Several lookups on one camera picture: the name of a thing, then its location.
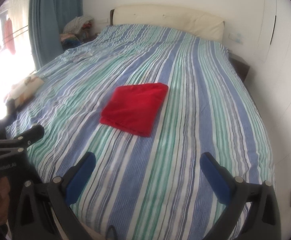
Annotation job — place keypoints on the striped blue green bedspread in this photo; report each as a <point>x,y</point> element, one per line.
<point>147,187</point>

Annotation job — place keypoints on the patterned cushion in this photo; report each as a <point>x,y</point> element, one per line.
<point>25,90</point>

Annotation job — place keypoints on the red sweater with white rabbit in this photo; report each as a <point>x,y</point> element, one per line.
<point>133,108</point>

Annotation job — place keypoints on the cream padded headboard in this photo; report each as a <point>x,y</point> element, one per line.
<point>196,22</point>

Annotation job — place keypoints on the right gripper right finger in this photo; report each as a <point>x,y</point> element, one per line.
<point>263,219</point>

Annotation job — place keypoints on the blue curtain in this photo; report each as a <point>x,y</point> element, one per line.
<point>46,22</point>

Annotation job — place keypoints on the pile of clothes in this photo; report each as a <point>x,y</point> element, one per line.
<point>78,31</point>

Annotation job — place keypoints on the wall socket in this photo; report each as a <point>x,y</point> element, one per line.
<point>238,38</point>

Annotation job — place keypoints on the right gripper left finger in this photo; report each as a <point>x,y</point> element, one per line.
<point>39,203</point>

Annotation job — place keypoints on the red hanging garment outside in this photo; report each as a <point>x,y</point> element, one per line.
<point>9,36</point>

